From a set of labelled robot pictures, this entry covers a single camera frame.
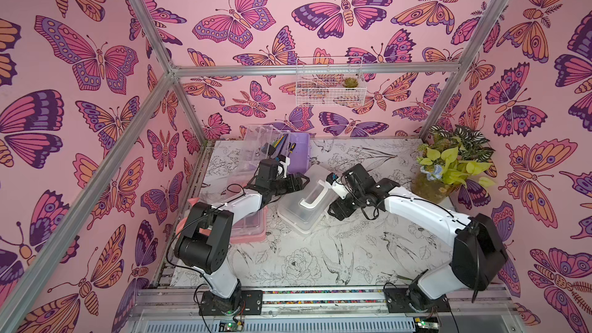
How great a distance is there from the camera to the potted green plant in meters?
0.81

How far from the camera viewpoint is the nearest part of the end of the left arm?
715mm

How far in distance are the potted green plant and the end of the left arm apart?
1.51 ft
